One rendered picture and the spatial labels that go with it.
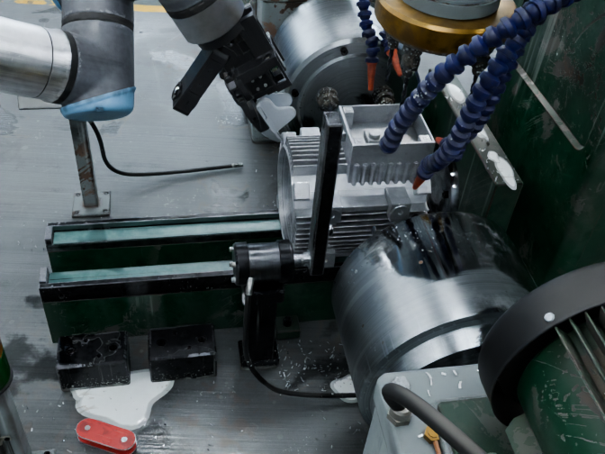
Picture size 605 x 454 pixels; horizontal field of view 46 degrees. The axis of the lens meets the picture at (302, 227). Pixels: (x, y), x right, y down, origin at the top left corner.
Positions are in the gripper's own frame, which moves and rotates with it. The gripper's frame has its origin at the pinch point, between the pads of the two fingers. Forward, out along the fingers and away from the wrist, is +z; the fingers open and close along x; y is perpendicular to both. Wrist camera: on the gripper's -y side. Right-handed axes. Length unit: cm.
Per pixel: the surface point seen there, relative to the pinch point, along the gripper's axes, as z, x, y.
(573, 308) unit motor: -17, -59, 24
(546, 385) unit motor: -13, -61, 20
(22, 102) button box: -16.3, 16.8, -34.9
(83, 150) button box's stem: -2.4, 18.5, -33.8
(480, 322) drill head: 1.9, -44.1, 16.9
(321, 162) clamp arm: -7.6, -20.4, 7.7
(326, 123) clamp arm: -12.5, -20.4, 10.5
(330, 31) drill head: 0.0, 19.1, 14.2
